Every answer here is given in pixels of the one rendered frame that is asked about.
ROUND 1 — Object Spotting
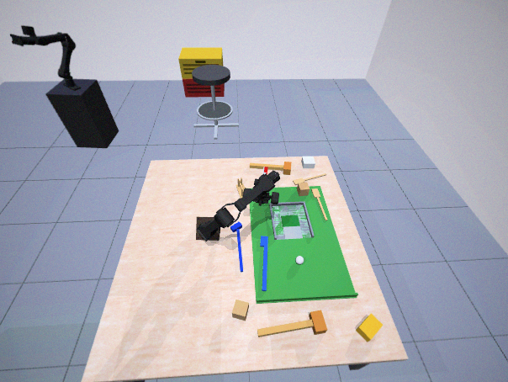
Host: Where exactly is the tan cube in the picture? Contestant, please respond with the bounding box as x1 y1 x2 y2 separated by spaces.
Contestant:
297 183 310 196
232 300 249 321

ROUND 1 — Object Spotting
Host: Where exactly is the yellow block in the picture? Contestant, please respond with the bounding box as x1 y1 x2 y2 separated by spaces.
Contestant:
356 314 383 342

